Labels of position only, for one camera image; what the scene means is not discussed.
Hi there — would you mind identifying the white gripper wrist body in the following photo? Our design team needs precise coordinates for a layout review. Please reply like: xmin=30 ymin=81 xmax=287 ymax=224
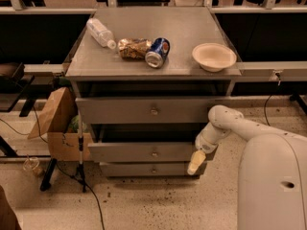
xmin=195 ymin=123 xmax=221 ymax=153

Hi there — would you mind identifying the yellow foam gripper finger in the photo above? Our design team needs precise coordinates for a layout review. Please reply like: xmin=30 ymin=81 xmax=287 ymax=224
xmin=187 ymin=150 xmax=206 ymax=175

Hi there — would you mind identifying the grey drawer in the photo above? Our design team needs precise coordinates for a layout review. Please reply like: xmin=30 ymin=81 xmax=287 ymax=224
xmin=99 ymin=162 xmax=189 ymax=177
xmin=88 ymin=142 xmax=196 ymax=163
xmin=76 ymin=97 xmax=222 ymax=124

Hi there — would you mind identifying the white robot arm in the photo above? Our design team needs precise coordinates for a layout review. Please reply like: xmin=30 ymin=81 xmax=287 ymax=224
xmin=187 ymin=105 xmax=307 ymax=230

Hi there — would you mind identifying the grey top drawer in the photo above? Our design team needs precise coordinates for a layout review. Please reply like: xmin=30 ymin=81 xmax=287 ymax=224
xmin=76 ymin=97 xmax=222 ymax=124

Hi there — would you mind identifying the grey bottom drawer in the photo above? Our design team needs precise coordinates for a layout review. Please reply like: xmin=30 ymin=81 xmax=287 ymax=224
xmin=99 ymin=162 xmax=189 ymax=177

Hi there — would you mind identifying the grey drawer cabinet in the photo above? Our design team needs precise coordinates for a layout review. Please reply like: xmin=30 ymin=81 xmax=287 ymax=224
xmin=65 ymin=6 xmax=243 ymax=180

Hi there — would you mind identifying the white paper bowl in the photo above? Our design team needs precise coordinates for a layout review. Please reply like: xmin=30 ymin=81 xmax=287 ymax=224
xmin=192 ymin=43 xmax=237 ymax=72

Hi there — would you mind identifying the blue soda can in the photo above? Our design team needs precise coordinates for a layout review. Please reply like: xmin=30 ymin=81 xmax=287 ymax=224
xmin=145 ymin=37 xmax=170 ymax=68

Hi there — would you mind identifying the black tripod stand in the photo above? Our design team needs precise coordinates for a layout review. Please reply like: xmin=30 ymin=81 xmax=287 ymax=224
xmin=77 ymin=110 xmax=86 ymax=193

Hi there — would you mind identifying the crumpled snack bag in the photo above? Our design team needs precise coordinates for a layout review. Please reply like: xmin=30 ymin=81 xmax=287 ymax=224
xmin=118 ymin=38 xmax=152 ymax=59

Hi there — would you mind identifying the clear plastic water bottle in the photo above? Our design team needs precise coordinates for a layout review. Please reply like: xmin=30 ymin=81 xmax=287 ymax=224
xmin=86 ymin=18 xmax=117 ymax=50

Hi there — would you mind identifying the brown cardboard box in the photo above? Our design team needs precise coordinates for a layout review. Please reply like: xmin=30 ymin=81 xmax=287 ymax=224
xmin=28 ymin=87 xmax=80 ymax=161

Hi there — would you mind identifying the clear plastic cup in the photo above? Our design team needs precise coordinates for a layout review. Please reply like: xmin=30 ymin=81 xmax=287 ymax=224
xmin=23 ymin=157 xmax=44 ymax=177

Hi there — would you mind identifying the black cable right side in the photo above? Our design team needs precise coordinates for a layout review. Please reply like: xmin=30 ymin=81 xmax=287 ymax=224
xmin=263 ymin=77 xmax=282 ymax=127

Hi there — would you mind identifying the black floor cable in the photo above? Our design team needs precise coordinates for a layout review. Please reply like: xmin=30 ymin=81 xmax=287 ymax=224
xmin=32 ymin=105 xmax=106 ymax=230

